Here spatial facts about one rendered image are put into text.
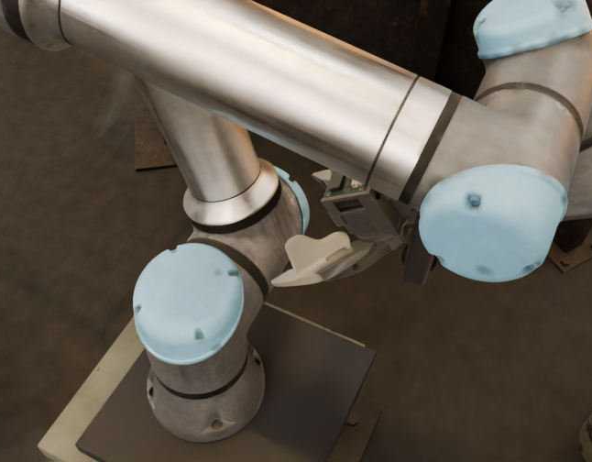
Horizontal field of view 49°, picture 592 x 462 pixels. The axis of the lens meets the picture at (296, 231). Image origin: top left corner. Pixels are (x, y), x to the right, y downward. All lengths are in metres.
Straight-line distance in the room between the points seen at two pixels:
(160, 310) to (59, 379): 0.65
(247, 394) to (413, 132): 0.51
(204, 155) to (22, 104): 1.19
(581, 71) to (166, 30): 0.27
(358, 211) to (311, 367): 0.34
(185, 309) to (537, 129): 0.41
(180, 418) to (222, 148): 0.33
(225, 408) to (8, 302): 0.73
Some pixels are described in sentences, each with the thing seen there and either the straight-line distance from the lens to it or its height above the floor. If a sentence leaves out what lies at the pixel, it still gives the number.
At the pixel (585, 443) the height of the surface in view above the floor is 0.03.
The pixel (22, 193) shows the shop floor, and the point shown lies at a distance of 1.61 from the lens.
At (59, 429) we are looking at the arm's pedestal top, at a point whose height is 0.30.
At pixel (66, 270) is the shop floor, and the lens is 1.43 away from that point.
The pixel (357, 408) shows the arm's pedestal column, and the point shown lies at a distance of 1.19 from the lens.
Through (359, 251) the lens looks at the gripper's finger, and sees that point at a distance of 0.62.
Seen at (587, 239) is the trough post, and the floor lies 0.01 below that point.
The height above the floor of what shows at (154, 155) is 0.01.
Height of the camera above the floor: 1.12
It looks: 52 degrees down
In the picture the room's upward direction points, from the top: straight up
